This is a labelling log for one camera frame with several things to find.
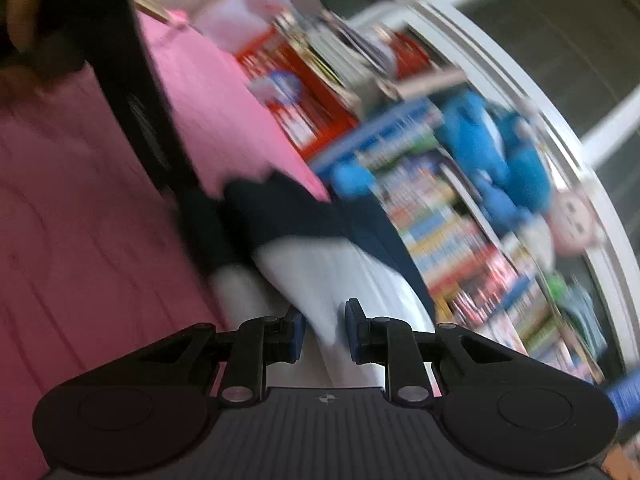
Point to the person's left hand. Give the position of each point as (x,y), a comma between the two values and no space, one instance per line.
(22,15)

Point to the pink towel blanket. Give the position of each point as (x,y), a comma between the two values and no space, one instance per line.
(75,210)

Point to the white window frame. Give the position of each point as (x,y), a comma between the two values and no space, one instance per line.
(575,125)

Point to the pink plush doll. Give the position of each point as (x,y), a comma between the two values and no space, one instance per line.
(575,220)

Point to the white bag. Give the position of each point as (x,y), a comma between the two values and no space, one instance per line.
(235,10)

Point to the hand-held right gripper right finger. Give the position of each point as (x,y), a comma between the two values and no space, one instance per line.
(351,332)

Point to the large red plastic crate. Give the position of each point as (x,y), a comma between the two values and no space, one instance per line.
(310,105)

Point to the round blue paper fan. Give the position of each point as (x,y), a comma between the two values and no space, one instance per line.
(280,87)

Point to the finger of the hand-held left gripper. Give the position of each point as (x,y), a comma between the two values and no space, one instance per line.
(207,230)

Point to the blue plush ball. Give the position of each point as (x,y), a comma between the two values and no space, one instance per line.
(352,180)

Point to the stack of magazines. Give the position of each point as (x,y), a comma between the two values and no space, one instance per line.
(340,55)

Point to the white and navy jacket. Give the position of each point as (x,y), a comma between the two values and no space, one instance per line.
(320,270)

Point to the row of colourful books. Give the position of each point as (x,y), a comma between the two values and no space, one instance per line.
(450,240)

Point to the blue plush toy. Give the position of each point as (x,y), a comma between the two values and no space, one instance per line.
(490,150)

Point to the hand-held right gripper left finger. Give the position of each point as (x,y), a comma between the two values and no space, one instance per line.
(297,332)

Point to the green plush toy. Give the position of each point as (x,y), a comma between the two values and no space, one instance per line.
(556,285)

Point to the stack of teal cloth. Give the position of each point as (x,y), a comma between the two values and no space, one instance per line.
(585,320)

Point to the beige wooden board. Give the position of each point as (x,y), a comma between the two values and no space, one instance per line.
(425,84)

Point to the small red plastic basket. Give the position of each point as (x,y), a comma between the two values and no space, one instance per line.
(410,55)

